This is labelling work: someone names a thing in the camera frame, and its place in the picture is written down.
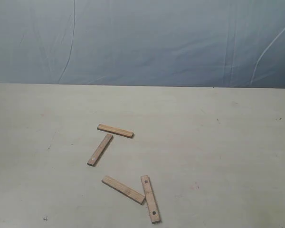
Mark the horizontal wooden stick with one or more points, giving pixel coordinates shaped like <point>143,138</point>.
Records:
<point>115,130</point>

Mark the diagonal wooden stick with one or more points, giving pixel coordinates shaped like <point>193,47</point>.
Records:
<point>100,149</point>

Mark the wooden stick with holes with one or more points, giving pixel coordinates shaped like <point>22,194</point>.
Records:
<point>150,199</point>

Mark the grey fabric backdrop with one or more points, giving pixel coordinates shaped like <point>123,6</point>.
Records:
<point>197,43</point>

